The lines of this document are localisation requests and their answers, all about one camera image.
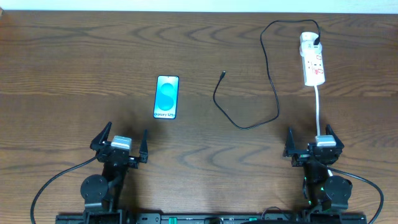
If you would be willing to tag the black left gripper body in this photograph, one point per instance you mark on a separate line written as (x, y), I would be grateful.
(133, 164)

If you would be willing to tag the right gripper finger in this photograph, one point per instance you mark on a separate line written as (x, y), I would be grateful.
(289, 148)
(329, 131)

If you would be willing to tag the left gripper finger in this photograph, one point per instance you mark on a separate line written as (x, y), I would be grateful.
(101, 140)
(143, 152)

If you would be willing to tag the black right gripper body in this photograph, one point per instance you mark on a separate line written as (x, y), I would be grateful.
(301, 157)

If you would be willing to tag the blue Galaxy smartphone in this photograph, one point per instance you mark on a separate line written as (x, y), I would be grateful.
(166, 97)

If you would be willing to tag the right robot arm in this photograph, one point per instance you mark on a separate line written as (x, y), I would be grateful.
(327, 194)

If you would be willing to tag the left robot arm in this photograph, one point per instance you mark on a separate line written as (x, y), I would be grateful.
(101, 192)

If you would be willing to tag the white USB charger plug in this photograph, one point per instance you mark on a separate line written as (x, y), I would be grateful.
(308, 39)

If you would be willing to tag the white power strip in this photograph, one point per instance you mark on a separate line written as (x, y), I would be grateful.
(312, 62)

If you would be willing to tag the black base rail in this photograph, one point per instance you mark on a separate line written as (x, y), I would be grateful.
(155, 218)

